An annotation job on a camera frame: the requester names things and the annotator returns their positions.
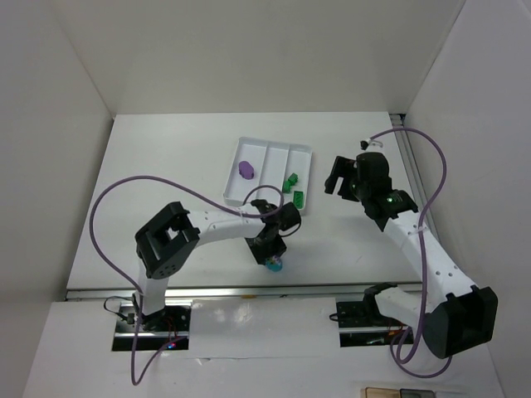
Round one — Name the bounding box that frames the green long lego brick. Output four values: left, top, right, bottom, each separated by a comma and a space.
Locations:
292, 191, 304, 210

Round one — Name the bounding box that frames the green square lego brick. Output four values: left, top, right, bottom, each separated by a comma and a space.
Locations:
282, 180, 293, 193

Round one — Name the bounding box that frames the green sloped lego brick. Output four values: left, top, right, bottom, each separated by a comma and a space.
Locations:
288, 173, 299, 184

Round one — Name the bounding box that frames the purple rounded lego piece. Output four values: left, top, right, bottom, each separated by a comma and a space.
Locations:
238, 161, 255, 180

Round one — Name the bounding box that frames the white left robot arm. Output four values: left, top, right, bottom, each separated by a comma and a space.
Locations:
134, 199, 302, 331

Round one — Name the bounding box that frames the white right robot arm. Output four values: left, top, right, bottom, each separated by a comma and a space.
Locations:
324, 152, 498, 359

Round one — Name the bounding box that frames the white three-compartment tray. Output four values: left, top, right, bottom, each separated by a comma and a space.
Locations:
223, 137, 313, 214

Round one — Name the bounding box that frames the brown box at edge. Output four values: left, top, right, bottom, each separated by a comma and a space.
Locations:
360, 387, 401, 398

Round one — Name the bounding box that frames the grey box at edge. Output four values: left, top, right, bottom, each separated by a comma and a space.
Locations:
399, 388, 436, 398

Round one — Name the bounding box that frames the aluminium side rail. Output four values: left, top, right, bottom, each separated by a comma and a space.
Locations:
389, 112, 457, 294

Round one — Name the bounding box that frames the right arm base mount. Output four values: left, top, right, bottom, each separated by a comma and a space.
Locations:
329, 301, 406, 347

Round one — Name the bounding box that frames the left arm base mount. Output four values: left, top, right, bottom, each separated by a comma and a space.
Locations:
106, 302, 192, 352

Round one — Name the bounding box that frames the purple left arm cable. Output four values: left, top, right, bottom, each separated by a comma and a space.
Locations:
90, 176, 285, 386

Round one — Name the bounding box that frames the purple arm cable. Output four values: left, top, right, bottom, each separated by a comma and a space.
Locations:
359, 128, 453, 379
90, 176, 285, 386

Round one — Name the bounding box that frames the aluminium front rail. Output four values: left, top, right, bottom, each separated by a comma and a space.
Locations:
65, 283, 375, 301

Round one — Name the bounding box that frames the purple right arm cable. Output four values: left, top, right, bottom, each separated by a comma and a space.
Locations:
359, 128, 453, 379

